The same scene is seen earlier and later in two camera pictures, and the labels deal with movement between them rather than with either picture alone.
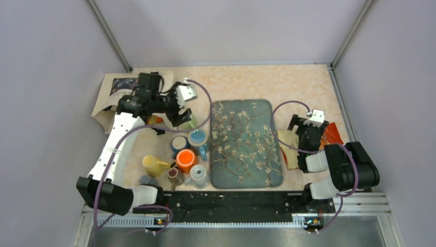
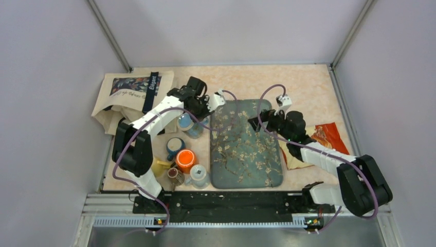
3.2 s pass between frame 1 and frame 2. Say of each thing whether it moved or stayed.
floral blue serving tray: stayed
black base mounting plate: stayed
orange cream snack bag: stayed
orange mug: stayed
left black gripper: moved
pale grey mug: stayed
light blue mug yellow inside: moved
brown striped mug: stayed
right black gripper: moved
